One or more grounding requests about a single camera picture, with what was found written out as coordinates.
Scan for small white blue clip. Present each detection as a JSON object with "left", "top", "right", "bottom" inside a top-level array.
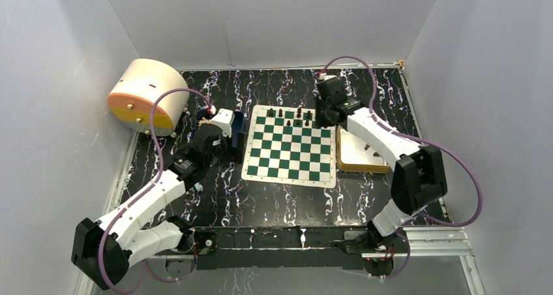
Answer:
[{"left": 193, "top": 182, "right": 203, "bottom": 193}]

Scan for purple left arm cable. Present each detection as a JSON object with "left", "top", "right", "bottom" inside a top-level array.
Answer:
[{"left": 97, "top": 87, "right": 215, "bottom": 295}]

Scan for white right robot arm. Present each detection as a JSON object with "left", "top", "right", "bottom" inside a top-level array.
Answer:
[{"left": 314, "top": 74, "right": 447, "bottom": 253}]

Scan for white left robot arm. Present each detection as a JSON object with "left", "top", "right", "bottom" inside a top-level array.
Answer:
[{"left": 71, "top": 121, "right": 246, "bottom": 290}]

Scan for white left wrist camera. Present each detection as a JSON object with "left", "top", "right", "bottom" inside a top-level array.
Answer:
[{"left": 209, "top": 108, "right": 235, "bottom": 138}]

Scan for black base frame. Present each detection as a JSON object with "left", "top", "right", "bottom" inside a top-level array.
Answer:
[{"left": 190, "top": 225, "right": 409, "bottom": 277}]

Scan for beige rectangular tin tray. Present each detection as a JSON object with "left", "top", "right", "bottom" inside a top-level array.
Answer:
[{"left": 336, "top": 127, "right": 391, "bottom": 174}]

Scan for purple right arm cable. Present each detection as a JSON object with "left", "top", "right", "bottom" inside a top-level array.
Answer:
[{"left": 321, "top": 55, "right": 484, "bottom": 281}]

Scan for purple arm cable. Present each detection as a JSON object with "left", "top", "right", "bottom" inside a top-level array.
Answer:
[
  {"left": 321, "top": 55, "right": 484, "bottom": 281},
  {"left": 97, "top": 87, "right": 215, "bottom": 295}
]

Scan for cream orange cylindrical drum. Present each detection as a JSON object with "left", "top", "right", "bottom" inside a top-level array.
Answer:
[{"left": 107, "top": 58, "right": 190, "bottom": 137}]

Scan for green white chess board mat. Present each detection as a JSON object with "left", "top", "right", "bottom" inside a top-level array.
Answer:
[{"left": 241, "top": 105, "right": 337, "bottom": 189}]

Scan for aluminium rail frame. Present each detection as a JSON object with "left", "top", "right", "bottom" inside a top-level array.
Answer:
[{"left": 404, "top": 226, "right": 473, "bottom": 256}]

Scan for blue square tray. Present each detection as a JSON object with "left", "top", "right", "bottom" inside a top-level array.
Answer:
[{"left": 196, "top": 109, "right": 247, "bottom": 164}]

